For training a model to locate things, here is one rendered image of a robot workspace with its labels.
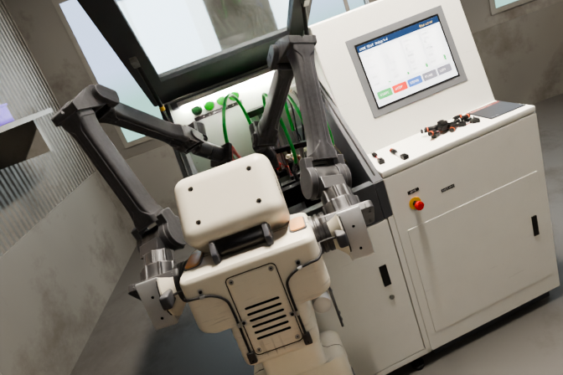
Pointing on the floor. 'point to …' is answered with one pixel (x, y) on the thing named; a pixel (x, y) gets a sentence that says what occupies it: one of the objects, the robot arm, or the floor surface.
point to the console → (451, 179)
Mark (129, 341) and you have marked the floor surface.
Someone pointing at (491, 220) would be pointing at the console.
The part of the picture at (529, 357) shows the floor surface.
